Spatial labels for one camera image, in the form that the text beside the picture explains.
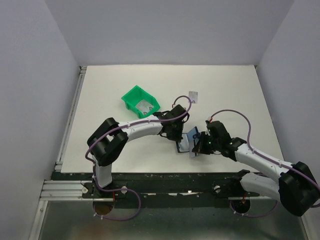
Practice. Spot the green plastic bin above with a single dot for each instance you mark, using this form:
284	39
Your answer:
135	95

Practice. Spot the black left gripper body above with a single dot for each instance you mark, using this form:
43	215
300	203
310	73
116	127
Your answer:
175	134

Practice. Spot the grey striped credit card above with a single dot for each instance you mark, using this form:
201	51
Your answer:
193	154

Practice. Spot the silver card on table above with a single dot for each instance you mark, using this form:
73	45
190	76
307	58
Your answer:
193	95

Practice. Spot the aluminium table edge rail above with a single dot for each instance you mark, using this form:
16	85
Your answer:
69	123

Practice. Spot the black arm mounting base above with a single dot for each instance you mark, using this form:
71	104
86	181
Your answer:
170	190

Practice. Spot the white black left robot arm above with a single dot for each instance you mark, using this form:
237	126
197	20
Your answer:
109	139

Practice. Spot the blue leather card holder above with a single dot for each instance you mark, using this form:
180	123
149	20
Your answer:
188	141

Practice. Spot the aluminium front frame rail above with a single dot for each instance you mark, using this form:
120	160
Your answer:
55	191

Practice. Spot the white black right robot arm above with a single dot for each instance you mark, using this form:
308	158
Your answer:
293	185

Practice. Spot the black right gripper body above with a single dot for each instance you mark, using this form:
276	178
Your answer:
207	145

